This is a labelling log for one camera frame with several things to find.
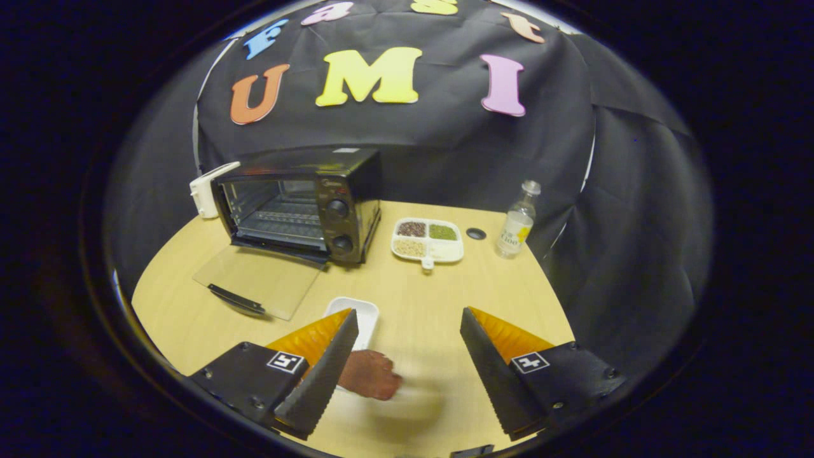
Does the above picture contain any clear glass bottle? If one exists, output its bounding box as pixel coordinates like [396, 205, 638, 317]
[495, 180, 542, 259]

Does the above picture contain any black toaster oven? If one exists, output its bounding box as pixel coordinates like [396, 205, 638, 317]
[193, 148, 383, 321]

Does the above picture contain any brown meat slice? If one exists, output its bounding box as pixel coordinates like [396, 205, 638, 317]
[337, 349, 403, 401]

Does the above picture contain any white toaster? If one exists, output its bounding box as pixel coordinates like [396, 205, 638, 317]
[190, 162, 241, 219]

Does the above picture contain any white divided dish with grains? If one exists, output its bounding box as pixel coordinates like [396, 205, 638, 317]
[390, 218, 465, 271]

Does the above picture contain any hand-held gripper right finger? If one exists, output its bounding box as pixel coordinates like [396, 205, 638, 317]
[460, 307, 627, 441]

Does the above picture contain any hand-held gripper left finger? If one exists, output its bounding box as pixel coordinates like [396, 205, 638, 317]
[188, 309, 360, 441]

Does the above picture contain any white rectangular plate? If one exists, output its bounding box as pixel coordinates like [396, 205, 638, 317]
[323, 296, 380, 352]

